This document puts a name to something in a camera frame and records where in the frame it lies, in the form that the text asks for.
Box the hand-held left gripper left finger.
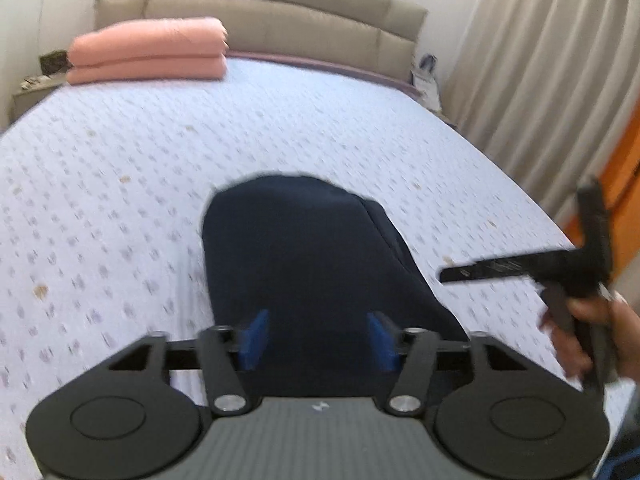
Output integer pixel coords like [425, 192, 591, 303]
[107, 308, 271, 416]

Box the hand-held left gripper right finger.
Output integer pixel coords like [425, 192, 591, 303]
[366, 311, 532, 417]

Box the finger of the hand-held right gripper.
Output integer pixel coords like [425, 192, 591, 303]
[439, 251, 583, 284]

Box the black hoodie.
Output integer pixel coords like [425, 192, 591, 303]
[201, 172, 471, 398]

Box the person's right hand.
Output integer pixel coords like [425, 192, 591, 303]
[539, 290, 640, 382]

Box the orange door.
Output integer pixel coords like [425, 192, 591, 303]
[559, 107, 640, 281]

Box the beige curtain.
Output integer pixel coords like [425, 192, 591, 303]
[440, 0, 640, 222]

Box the bed with patterned white sheet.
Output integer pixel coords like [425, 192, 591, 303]
[0, 50, 626, 480]

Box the white printed bag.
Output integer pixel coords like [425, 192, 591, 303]
[411, 52, 444, 112]

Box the folded pink blanket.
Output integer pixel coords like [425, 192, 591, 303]
[66, 16, 230, 86]

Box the beige padded headboard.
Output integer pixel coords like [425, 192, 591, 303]
[94, 0, 429, 84]

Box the bedside table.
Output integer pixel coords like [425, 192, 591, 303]
[10, 74, 67, 127]

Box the dark box on bedside table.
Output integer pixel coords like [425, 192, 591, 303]
[39, 50, 71, 76]

